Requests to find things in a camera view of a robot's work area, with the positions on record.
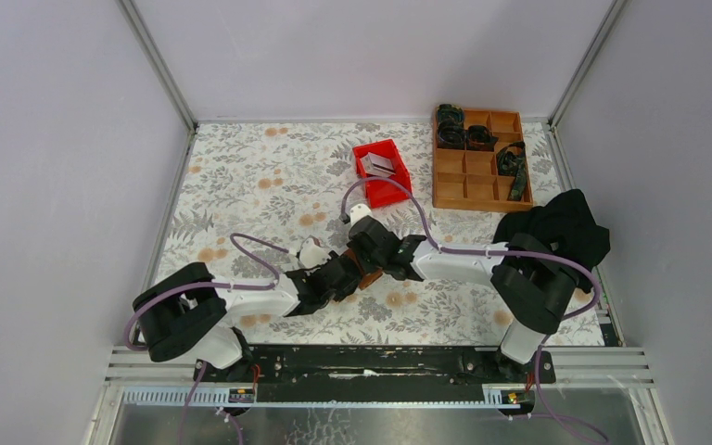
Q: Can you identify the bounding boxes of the brown leather card holder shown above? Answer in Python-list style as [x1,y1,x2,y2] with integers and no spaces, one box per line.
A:
[343,248,384,290]

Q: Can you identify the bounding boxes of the red plastic bin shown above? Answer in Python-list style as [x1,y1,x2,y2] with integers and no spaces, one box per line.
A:
[352,139,412,209]

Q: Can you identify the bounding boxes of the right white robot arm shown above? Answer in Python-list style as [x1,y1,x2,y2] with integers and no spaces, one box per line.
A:
[348,216,579,382]

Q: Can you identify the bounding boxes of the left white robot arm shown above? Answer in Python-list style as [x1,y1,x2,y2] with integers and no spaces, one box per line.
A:
[124,254,362,381]

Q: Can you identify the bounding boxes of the rolled camouflage belt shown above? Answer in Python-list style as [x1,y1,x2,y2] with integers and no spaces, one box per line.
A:
[436,104,466,149]

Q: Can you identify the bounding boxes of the orange compartment tray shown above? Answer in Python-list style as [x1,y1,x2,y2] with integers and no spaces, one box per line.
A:
[432,106,534,213]

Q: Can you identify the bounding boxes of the rolled black belt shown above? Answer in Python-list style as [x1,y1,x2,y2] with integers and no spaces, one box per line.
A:
[465,125,499,152]

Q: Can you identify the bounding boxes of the black cloth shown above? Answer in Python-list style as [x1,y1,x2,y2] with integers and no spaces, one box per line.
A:
[493,189,611,271]

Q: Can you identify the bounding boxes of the perforated metal strip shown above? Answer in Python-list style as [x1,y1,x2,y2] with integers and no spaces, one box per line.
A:
[122,377,534,413]

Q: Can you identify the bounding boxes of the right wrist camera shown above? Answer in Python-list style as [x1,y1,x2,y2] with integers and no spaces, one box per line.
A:
[339,204,373,226]

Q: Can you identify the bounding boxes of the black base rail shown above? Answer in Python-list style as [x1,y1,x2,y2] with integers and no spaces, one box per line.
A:
[194,344,556,392]

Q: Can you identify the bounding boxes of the camouflage strap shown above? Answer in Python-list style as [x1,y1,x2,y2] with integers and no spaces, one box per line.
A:
[495,141,529,201]

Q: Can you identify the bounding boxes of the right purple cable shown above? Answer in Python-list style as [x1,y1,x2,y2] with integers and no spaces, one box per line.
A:
[338,176,609,445]

